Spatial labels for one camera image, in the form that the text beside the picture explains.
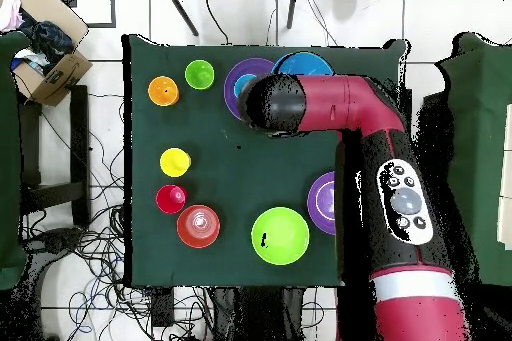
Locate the open cardboard box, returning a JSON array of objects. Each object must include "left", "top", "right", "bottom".
[{"left": 11, "top": 0, "right": 94, "bottom": 107}]

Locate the blue plastic cup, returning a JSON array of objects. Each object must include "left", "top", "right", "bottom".
[{"left": 233, "top": 73, "right": 259, "bottom": 99}]

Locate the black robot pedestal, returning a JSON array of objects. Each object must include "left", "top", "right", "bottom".
[{"left": 211, "top": 286, "right": 306, "bottom": 341}]

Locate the green plastic bowl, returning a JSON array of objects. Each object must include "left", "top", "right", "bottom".
[{"left": 250, "top": 206, "right": 311, "bottom": 267}]

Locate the yellow plastic cup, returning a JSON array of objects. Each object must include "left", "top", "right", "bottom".
[{"left": 159, "top": 147, "right": 192, "bottom": 179}]

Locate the black bench frame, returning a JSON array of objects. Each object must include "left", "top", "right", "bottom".
[{"left": 17, "top": 84, "right": 91, "bottom": 226}]

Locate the dark green tablecloth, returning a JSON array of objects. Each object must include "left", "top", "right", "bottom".
[{"left": 121, "top": 33, "right": 411, "bottom": 290}]

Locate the dark blue cloth bundle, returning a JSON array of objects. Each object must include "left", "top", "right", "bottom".
[{"left": 19, "top": 20, "right": 75, "bottom": 74}]

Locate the orange plastic cup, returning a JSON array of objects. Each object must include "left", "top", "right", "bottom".
[{"left": 147, "top": 75, "right": 180, "bottom": 107}]

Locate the blue plastic bowl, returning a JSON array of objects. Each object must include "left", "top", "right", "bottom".
[{"left": 271, "top": 51, "right": 335, "bottom": 77}]

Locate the pink cloth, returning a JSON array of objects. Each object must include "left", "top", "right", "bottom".
[{"left": 0, "top": 0, "right": 24, "bottom": 33}]

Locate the black power strip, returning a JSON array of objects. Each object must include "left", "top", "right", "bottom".
[{"left": 150, "top": 287, "right": 175, "bottom": 328}]

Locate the red plastic cup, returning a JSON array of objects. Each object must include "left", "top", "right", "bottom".
[{"left": 155, "top": 184, "right": 188, "bottom": 215}]

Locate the green plastic cup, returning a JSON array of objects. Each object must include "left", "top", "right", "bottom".
[{"left": 184, "top": 59, "right": 216, "bottom": 91}]

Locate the grey pedestal foot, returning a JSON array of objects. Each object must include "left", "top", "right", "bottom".
[{"left": 23, "top": 226, "right": 85, "bottom": 254}]

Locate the orange-red plastic bowl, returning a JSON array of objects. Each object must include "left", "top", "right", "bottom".
[{"left": 176, "top": 204, "right": 222, "bottom": 249}]

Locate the green cloth covered table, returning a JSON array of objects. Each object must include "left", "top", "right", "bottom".
[
  {"left": 0, "top": 30, "right": 31, "bottom": 291},
  {"left": 433, "top": 32, "right": 512, "bottom": 293}
]

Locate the tangle of floor cables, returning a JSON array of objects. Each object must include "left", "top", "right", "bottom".
[{"left": 19, "top": 88, "right": 213, "bottom": 341}]

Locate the deep purple plastic bowl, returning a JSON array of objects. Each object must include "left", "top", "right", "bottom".
[{"left": 306, "top": 171, "right": 336, "bottom": 236}]

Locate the black floor frame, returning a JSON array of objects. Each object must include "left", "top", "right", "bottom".
[{"left": 56, "top": 0, "right": 117, "bottom": 29}]

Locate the shallow purple plastic bowl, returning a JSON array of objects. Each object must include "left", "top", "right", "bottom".
[{"left": 223, "top": 57, "right": 277, "bottom": 121}]

